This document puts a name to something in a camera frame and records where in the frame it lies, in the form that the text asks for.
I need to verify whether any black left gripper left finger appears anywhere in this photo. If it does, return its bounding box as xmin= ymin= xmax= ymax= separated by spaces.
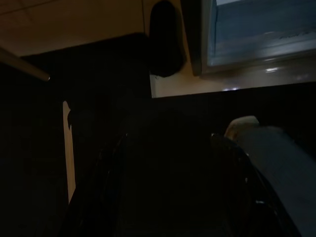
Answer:
xmin=61 ymin=133 xmax=129 ymax=237

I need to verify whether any large black floor mat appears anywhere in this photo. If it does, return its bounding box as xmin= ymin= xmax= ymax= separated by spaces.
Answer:
xmin=0 ymin=32 xmax=316 ymax=237

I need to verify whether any wooden table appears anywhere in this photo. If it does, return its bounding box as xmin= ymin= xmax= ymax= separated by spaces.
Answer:
xmin=0 ymin=46 xmax=52 ymax=81

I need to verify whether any dark steel fridge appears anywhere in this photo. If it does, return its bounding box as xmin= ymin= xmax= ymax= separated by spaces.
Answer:
xmin=180 ymin=0 xmax=316 ymax=81

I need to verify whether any black oblong floor object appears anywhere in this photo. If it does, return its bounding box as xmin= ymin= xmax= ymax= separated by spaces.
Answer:
xmin=149 ymin=0 xmax=186 ymax=78

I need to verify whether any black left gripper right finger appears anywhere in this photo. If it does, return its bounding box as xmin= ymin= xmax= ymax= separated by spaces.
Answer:
xmin=211 ymin=133 xmax=302 ymax=237

